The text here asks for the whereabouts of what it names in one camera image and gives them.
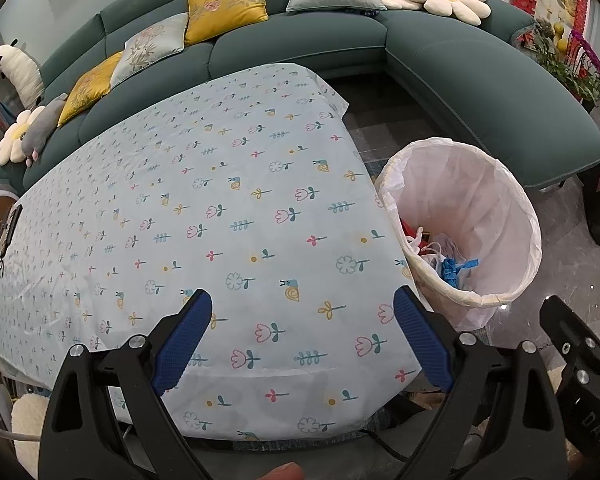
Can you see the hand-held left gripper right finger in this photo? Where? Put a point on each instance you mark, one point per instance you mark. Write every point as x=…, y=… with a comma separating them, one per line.
x=425, y=340

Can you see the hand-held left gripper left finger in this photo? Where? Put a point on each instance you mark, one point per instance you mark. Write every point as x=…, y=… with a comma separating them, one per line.
x=180, y=345

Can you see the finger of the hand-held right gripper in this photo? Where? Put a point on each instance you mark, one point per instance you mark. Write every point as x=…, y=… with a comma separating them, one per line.
x=562, y=322

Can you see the white lined waste bin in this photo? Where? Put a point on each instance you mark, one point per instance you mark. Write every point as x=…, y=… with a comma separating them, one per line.
x=480, y=195

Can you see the person's left hand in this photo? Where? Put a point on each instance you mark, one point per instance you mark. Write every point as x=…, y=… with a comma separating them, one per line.
x=282, y=472

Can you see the blue plastic scrap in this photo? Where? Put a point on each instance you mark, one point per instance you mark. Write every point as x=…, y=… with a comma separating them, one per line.
x=452, y=270

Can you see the floral printed tablecloth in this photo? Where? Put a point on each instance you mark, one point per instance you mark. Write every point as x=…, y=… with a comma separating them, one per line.
x=230, y=185

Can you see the white fluffy seat cushion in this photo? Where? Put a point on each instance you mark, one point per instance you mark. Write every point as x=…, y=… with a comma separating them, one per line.
x=27, y=430

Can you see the potted flowering plant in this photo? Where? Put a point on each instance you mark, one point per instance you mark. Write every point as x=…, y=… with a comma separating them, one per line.
x=570, y=65

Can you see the dark green corner sofa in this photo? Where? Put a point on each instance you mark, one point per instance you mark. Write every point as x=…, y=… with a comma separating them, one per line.
x=480, y=85

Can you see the grey plush toy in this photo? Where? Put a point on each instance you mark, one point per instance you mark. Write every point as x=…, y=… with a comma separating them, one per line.
x=42, y=127

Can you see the small daisy flower cushion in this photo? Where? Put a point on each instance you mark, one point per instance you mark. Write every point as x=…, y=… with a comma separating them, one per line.
x=17, y=135

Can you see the small yellow embroidered cushion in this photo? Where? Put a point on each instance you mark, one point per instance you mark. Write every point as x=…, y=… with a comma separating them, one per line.
x=87, y=90

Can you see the square grey-green embroidered cushion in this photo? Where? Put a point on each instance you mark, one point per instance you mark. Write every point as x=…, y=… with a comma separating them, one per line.
x=152, y=47

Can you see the white sheep plush toy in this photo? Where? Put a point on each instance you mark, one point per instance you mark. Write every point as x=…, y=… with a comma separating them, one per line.
x=22, y=70

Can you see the large yellow embroidered cushion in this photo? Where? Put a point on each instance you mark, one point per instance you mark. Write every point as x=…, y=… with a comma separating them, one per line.
x=227, y=7

